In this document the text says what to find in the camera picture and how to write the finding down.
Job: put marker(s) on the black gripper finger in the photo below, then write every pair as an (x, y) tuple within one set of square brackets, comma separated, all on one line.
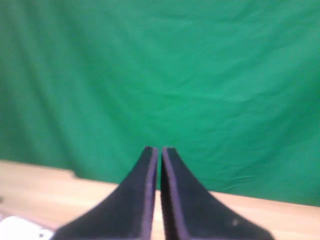
[(120, 215), (200, 217)]

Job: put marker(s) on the white bottle with black cap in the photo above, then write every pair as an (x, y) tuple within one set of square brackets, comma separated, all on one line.
[(17, 230)]

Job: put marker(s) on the green backdrop cloth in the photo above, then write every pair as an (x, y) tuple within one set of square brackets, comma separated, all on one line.
[(160, 75)]

